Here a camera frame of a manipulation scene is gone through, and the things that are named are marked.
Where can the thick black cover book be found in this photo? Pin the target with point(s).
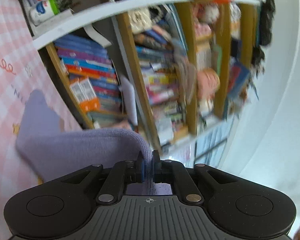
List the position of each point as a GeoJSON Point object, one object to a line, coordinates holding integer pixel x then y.
{"type": "Point", "coordinates": [97, 36]}

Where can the row of colourful paperback books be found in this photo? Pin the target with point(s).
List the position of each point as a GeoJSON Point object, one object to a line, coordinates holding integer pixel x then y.
{"type": "Point", "coordinates": [160, 80]}

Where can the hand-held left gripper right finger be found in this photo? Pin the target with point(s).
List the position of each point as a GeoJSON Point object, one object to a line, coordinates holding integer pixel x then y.
{"type": "Point", "coordinates": [155, 170]}

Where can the white quilted pearl handbag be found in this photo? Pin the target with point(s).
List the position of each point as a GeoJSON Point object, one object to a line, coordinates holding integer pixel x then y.
{"type": "Point", "coordinates": [140, 18]}

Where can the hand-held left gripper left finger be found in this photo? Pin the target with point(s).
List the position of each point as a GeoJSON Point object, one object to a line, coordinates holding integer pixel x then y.
{"type": "Point", "coordinates": [141, 171]}

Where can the white jar with green rim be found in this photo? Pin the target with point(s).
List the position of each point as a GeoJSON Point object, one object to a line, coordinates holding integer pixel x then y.
{"type": "Point", "coordinates": [43, 8]}

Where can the row of blue purple books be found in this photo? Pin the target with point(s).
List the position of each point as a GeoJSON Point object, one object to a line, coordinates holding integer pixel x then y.
{"type": "Point", "coordinates": [90, 75]}

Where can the purple knit garment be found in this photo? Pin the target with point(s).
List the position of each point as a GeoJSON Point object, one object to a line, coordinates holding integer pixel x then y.
{"type": "Point", "coordinates": [77, 150]}

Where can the white wooden bookshelf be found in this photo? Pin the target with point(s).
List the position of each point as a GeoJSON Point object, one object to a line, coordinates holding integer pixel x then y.
{"type": "Point", "coordinates": [165, 2]}

